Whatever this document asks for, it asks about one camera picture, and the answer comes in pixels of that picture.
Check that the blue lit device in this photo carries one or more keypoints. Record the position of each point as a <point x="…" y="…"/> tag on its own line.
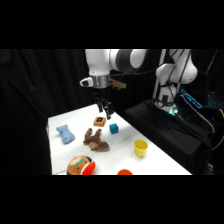
<point x="191" y="98"/>

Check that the orange bowl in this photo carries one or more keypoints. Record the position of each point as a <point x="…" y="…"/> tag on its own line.
<point x="124" y="172"/>

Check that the black curtain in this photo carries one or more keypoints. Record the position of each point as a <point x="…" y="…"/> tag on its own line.
<point x="36" y="86"/>

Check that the black cloth covered stand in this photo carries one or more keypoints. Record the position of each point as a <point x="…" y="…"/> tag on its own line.
<point x="166" y="133"/>

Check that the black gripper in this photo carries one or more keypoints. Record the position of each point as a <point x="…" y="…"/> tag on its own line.
<point x="100" y="93"/>

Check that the small green light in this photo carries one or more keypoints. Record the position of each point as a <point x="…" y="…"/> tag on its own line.
<point x="172" y="111"/>

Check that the light blue plush toy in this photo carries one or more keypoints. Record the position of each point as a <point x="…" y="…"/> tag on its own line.
<point x="65" y="134"/>

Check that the blue cube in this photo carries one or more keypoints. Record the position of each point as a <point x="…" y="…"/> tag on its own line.
<point x="114" y="128"/>

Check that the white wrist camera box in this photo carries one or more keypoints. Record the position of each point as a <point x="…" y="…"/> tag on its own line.
<point x="86" y="82"/>

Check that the brown plush animal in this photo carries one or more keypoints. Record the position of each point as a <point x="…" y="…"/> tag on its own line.
<point x="95" y="141"/>

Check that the yellow plastic cup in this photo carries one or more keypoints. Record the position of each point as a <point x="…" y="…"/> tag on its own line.
<point x="140" y="148"/>

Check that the round orange brown plush toy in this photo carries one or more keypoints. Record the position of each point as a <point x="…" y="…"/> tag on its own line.
<point x="80" y="166"/>

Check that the wooden block with blue mark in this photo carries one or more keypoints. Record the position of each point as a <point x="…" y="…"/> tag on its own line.
<point x="99" y="121"/>

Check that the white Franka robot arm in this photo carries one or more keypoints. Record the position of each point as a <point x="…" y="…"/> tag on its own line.
<point x="100" y="61"/>

